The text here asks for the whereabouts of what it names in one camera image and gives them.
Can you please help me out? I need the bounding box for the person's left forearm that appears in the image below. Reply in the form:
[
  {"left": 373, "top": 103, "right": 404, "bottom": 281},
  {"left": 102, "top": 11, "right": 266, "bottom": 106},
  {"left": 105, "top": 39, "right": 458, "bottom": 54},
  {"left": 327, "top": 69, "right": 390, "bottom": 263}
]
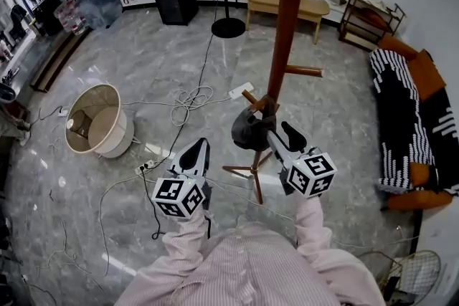
[{"left": 161, "top": 206, "right": 216, "bottom": 262}]

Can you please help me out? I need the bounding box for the black white striped blanket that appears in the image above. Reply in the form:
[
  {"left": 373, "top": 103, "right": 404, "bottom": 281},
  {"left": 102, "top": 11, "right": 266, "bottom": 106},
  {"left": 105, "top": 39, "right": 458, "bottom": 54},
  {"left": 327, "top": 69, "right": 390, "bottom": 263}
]
[{"left": 369, "top": 48, "right": 459, "bottom": 195}]

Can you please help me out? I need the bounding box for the orange sofa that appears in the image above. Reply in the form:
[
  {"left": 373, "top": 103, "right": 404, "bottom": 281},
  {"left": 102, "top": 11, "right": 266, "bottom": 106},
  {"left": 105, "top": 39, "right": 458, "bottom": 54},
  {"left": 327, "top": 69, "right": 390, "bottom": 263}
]
[{"left": 369, "top": 34, "right": 459, "bottom": 212}]

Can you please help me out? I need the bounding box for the dark low bench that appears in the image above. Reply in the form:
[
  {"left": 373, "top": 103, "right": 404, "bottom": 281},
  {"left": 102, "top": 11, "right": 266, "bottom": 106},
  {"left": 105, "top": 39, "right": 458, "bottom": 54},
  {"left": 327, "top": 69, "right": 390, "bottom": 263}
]
[{"left": 30, "top": 28, "right": 90, "bottom": 93}]

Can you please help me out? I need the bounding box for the coiled white cable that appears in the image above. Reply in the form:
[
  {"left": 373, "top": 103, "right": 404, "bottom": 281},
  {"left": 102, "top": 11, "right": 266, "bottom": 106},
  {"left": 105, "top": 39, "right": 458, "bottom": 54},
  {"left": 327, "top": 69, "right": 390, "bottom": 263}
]
[{"left": 121, "top": 85, "right": 230, "bottom": 127}]

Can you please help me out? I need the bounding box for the person's right forearm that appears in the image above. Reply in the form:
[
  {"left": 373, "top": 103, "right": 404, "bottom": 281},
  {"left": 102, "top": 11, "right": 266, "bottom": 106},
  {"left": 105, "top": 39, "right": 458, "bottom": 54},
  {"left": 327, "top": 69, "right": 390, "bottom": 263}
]
[{"left": 292, "top": 186, "right": 333, "bottom": 257}]

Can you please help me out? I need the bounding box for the wrapped pack of bottles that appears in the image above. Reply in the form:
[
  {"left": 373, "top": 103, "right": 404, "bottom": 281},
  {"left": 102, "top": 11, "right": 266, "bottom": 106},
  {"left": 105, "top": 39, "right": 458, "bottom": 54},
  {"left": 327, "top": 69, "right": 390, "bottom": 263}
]
[{"left": 53, "top": 0, "right": 87, "bottom": 36}]

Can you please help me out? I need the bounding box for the white power strip with plugs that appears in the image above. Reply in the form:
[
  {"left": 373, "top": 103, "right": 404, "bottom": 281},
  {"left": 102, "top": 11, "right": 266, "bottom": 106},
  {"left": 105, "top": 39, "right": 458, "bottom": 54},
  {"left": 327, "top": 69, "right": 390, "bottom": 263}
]
[{"left": 135, "top": 160, "right": 158, "bottom": 176}]

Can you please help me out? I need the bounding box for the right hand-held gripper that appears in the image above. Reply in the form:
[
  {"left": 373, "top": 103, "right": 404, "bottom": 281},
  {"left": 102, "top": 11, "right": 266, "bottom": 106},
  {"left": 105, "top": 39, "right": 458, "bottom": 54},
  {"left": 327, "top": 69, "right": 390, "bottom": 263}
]
[{"left": 266, "top": 120, "right": 339, "bottom": 199}]

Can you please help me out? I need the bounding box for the person's pink striped shirt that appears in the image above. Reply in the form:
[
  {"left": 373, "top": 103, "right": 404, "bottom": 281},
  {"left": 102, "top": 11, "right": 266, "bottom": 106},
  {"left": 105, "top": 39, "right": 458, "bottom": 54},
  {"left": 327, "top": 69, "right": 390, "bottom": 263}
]
[{"left": 114, "top": 221, "right": 387, "bottom": 306}]

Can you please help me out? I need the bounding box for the long black cable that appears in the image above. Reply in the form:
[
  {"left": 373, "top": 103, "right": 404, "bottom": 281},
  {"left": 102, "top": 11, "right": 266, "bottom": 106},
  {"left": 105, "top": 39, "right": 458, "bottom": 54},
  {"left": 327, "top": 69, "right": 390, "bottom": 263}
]
[{"left": 141, "top": 32, "right": 216, "bottom": 241}]

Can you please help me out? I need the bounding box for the small orange cushion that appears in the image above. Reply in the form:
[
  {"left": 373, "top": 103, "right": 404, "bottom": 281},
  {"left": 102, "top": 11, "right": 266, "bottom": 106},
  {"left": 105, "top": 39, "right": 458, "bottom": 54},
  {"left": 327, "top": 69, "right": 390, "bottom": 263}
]
[{"left": 409, "top": 161, "right": 431, "bottom": 188}]

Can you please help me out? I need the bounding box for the beige round basket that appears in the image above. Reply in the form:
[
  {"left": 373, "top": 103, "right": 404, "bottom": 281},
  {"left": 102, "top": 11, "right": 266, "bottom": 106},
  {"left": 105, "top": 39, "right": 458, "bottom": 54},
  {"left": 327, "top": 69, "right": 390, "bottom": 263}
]
[{"left": 64, "top": 83, "right": 136, "bottom": 159}]

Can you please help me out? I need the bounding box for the grey marbled box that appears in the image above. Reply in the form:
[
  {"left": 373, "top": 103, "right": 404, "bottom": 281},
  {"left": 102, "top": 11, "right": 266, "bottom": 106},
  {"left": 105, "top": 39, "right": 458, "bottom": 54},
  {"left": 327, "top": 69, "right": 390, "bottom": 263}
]
[{"left": 75, "top": 0, "right": 123, "bottom": 30}]

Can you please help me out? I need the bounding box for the metal frame shelf rack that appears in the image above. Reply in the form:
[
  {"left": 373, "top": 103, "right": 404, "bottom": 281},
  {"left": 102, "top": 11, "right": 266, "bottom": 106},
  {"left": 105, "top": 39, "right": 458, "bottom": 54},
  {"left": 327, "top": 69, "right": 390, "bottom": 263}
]
[{"left": 339, "top": 0, "right": 407, "bottom": 53}]

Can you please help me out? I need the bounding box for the brown wooden coat rack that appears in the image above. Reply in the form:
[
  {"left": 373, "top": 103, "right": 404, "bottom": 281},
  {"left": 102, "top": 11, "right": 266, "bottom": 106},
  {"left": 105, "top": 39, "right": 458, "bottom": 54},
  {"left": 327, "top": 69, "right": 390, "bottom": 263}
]
[{"left": 222, "top": 0, "right": 324, "bottom": 206}]

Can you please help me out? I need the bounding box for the gold wire basket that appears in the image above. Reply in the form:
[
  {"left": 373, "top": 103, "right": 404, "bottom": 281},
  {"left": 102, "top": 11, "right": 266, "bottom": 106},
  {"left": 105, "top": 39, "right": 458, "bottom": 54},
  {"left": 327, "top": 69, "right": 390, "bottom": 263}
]
[{"left": 358, "top": 249, "right": 442, "bottom": 306}]

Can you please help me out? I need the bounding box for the plain white power strip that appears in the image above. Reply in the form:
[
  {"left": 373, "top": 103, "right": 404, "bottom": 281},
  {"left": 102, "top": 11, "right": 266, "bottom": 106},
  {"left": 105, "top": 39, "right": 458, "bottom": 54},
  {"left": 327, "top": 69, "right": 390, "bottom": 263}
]
[{"left": 228, "top": 82, "right": 255, "bottom": 100}]

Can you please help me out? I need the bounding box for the dark grey cap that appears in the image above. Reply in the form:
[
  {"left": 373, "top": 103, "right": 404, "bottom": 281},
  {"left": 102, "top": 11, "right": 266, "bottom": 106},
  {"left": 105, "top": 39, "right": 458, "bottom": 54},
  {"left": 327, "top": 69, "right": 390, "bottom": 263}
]
[{"left": 231, "top": 105, "right": 279, "bottom": 151}]

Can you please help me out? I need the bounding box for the large orange cushion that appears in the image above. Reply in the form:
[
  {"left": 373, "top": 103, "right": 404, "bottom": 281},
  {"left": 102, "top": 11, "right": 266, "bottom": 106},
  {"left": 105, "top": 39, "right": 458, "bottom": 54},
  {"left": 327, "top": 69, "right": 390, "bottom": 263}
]
[{"left": 407, "top": 49, "right": 448, "bottom": 103}]

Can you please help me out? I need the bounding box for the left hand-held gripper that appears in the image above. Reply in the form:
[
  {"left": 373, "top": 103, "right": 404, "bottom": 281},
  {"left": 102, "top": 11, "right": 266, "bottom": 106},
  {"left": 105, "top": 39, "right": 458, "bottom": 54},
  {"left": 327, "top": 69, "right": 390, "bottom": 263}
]
[{"left": 151, "top": 138, "right": 213, "bottom": 220}]

